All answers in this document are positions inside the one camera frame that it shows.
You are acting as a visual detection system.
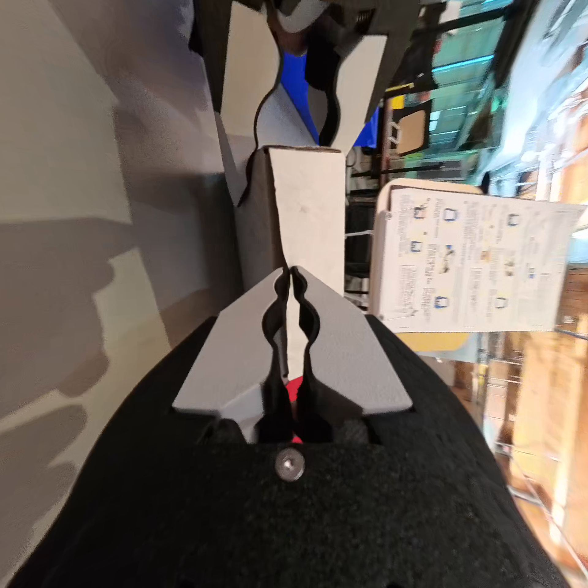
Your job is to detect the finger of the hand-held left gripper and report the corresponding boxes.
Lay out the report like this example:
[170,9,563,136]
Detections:
[306,34,389,153]
[215,0,284,207]

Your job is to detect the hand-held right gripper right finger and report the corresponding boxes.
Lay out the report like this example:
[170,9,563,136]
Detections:
[292,265,413,443]

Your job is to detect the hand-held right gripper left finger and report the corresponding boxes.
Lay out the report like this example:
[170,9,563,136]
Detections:
[172,266,293,444]

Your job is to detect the blue plastic bin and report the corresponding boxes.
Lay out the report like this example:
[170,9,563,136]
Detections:
[280,51,382,149]

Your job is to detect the white cardboard mailer box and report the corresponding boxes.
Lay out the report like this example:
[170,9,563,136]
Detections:
[235,145,346,386]

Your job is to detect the grey desk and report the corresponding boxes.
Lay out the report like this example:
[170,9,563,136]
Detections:
[0,0,322,588]

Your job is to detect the brown square panel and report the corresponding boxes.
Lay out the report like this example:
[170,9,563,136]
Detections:
[395,108,428,157]

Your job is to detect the printed instruction sheet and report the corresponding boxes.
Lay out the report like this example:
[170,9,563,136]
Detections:
[381,186,584,334]

